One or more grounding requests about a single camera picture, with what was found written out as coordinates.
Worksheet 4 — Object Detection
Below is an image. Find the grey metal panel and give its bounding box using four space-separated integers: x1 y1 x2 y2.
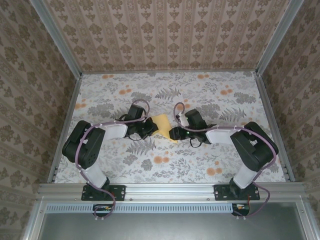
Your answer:
37 202 309 240

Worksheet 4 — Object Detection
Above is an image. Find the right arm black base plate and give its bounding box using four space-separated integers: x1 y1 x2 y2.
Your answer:
214 184 261 201

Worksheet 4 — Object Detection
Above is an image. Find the long aluminium base rail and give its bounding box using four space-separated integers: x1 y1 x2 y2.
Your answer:
37 181 310 201

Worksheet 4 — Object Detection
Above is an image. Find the floral table cover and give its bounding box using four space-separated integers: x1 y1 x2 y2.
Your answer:
53 71 288 185

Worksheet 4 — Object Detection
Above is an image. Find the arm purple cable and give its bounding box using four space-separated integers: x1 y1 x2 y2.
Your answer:
74 99 151 222
173 101 279 221

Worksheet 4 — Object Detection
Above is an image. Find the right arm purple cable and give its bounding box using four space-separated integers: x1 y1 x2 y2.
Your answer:
173 101 279 221

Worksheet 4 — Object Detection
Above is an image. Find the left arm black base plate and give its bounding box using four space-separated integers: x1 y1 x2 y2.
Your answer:
81 184 127 201

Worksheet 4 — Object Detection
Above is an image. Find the aluminium table side rail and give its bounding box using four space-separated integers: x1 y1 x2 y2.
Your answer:
256 72 296 183
47 73 84 183

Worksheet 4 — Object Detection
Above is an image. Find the left gripper thin black cable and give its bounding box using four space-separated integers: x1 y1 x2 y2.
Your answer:
126 131 148 142

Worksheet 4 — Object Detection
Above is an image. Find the small black controller board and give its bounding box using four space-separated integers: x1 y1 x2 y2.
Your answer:
231 202 251 216
92 203 114 216

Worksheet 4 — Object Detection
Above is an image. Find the yellow paper sheet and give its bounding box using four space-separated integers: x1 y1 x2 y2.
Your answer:
152 113 180 145

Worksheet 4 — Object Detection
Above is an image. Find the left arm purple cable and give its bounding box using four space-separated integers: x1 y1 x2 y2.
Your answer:
74 99 151 222

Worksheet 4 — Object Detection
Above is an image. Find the slanted aluminium frame post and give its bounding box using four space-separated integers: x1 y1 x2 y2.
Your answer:
29 0 84 77
255 0 305 76

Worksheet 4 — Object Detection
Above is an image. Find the thin aluminium table end rail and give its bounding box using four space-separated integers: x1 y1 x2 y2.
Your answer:
81 70 259 75

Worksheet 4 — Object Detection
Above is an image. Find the grey slotted cable duct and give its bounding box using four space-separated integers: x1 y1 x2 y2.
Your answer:
46 202 251 214

